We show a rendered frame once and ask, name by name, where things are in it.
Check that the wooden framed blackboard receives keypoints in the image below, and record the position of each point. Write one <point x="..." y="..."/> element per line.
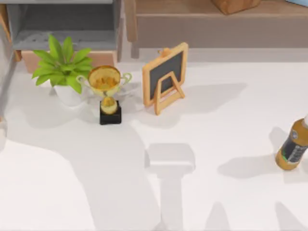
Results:
<point x="165" y="68"/>

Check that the gold trophy with black base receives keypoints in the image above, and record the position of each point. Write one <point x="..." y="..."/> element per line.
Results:
<point x="106" y="80"/>

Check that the pale wooden drawer front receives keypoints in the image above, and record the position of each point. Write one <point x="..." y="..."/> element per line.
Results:
<point x="103" y="57"/>

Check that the green plant in white pot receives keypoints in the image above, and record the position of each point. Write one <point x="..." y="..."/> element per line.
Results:
<point x="63" y="63"/>

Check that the wooden open shelf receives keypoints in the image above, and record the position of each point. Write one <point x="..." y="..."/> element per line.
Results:
<point x="216" y="29"/>

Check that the grey pierced drawer inside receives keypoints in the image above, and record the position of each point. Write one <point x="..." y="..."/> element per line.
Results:
<point x="67" y="26"/>

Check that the wooden basket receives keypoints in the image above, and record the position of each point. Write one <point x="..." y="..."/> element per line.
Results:
<point x="234" y="5"/>

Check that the amber bottle with dark label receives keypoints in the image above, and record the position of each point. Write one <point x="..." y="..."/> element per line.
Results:
<point x="294" y="147"/>

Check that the light blue object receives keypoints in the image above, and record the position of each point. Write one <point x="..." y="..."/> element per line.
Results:
<point x="299" y="2"/>

